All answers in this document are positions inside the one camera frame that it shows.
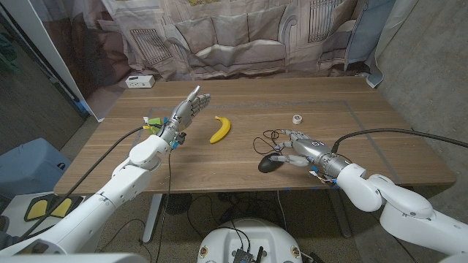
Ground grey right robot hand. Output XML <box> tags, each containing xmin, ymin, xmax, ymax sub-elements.
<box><xmin>269</xmin><ymin>129</ymin><xmax>352</xmax><ymax>179</ymax></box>

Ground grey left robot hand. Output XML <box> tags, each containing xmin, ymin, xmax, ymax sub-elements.
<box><xmin>158</xmin><ymin>85</ymin><xmax>212</xmax><ymax>146</ymax></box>

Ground black computer mouse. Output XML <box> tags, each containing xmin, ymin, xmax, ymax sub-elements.
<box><xmin>257</xmin><ymin>152</ymin><xmax>285</xmax><ymax>174</ymax></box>

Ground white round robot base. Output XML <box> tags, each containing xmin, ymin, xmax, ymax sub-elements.
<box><xmin>197</xmin><ymin>218</ymin><xmax>303</xmax><ymax>263</ymax></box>

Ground yellow banana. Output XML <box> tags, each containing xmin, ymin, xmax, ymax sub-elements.
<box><xmin>209</xmin><ymin>115</ymin><xmax>232</xmax><ymax>145</ymax></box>

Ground white power strip box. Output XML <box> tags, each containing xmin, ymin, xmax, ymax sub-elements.
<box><xmin>124</xmin><ymin>75</ymin><xmax>156</xmax><ymax>89</ymax></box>

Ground grey table leg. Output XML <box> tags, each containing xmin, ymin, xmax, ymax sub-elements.
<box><xmin>327</xmin><ymin>188</ymin><xmax>352</xmax><ymax>238</ymax></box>

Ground round black fan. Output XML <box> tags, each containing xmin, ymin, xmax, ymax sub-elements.
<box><xmin>163</xmin><ymin>192</ymin><xmax>194</xmax><ymax>216</ymax></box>

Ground printed fabric backdrop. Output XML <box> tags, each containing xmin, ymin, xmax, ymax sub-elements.
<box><xmin>29</xmin><ymin>0</ymin><xmax>418</xmax><ymax>121</ymax></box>

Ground white table leg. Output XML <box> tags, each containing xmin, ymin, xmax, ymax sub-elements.
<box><xmin>141</xmin><ymin>193</ymin><xmax>164</xmax><ymax>242</ymax></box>

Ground black electronics box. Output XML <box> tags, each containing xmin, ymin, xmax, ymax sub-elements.
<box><xmin>231</xmin><ymin>246</ymin><xmax>265</xmax><ymax>263</ymax></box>

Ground white partition panel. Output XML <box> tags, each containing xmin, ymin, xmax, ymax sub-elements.
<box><xmin>0</xmin><ymin>0</ymin><xmax>107</xmax><ymax>123</ymax></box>

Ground black yellow foot pedal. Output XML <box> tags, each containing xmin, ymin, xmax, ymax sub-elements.
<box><xmin>23</xmin><ymin>197</ymin><xmax>51</xmax><ymax>223</ymax></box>
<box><xmin>49</xmin><ymin>194</ymin><xmax>86</xmax><ymax>219</ymax></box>

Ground blue plastic bin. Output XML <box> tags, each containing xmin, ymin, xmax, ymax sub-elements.
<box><xmin>0</xmin><ymin>137</ymin><xmax>72</xmax><ymax>202</ymax></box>

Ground white robot torso panel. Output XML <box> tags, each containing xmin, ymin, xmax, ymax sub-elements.
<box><xmin>0</xmin><ymin>252</ymin><xmax>149</xmax><ymax>263</ymax></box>

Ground white floor board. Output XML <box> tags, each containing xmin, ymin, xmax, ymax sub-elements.
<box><xmin>0</xmin><ymin>191</ymin><xmax>88</xmax><ymax>238</ymax></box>

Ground person leg in jeans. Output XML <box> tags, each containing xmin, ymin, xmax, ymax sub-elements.
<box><xmin>0</xmin><ymin>215</ymin><xmax>23</xmax><ymax>254</ymax></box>

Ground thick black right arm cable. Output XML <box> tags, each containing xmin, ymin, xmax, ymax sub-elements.
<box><xmin>331</xmin><ymin>127</ymin><xmax>468</xmax><ymax>154</ymax></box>

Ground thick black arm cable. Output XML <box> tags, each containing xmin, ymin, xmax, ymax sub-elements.
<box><xmin>20</xmin><ymin>123</ymin><xmax>164</xmax><ymax>240</ymax></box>
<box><xmin>331</xmin><ymin>127</ymin><xmax>468</xmax><ymax>154</ymax></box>

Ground thin black left wrist cable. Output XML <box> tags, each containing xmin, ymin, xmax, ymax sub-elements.
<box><xmin>155</xmin><ymin>148</ymin><xmax>173</xmax><ymax>263</ymax></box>

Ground tangled black cables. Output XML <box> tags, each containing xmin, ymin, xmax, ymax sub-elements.
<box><xmin>186</xmin><ymin>191</ymin><xmax>288</xmax><ymax>238</ymax></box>

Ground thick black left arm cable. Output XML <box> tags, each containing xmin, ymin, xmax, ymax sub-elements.
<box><xmin>20</xmin><ymin>123</ymin><xmax>164</xmax><ymax>240</ymax></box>

